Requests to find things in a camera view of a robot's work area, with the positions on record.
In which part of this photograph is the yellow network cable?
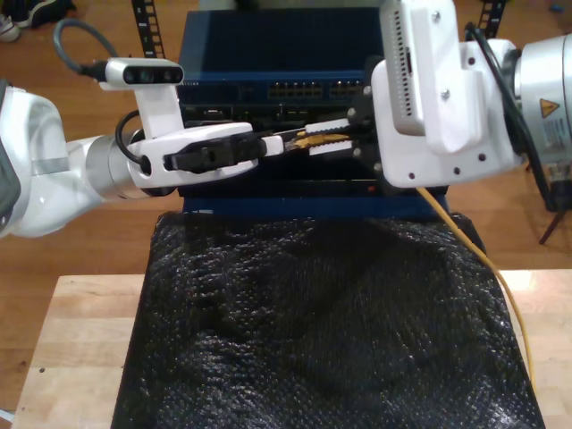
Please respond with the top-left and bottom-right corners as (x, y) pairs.
(284, 131), (537, 392)

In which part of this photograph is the black rack server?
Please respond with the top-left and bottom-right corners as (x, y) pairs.
(176, 101), (381, 151)

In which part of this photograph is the dark wooden chair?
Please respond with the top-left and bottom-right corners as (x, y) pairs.
(538, 209), (565, 246)

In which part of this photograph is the black bubble wrap mat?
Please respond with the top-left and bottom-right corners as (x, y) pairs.
(110, 212), (546, 429)

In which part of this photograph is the white sneaker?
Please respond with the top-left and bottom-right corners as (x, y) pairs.
(0, 13), (21, 44)

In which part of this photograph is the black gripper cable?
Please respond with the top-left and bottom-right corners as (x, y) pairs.
(114, 109), (153, 173)
(464, 21), (565, 214)

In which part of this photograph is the blue network switch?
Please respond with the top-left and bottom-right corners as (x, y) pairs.
(177, 9), (385, 106)

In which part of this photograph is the black perforated rack post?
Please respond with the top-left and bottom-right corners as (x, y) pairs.
(475, 0), (509, 39)
(130, 0), (167, 60)

